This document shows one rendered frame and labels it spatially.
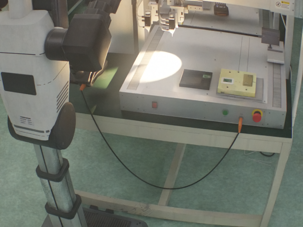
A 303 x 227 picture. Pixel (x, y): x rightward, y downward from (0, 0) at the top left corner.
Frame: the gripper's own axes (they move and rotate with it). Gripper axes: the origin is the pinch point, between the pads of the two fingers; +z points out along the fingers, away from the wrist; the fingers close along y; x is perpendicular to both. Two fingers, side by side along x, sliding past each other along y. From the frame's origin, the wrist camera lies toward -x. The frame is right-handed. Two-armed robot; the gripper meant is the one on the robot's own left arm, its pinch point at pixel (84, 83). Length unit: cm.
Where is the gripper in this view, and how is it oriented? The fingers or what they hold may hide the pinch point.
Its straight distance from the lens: 197.1
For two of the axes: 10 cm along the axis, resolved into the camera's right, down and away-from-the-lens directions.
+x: -2.1, 9.0, -3.8
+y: -9.7, -1.3, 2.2
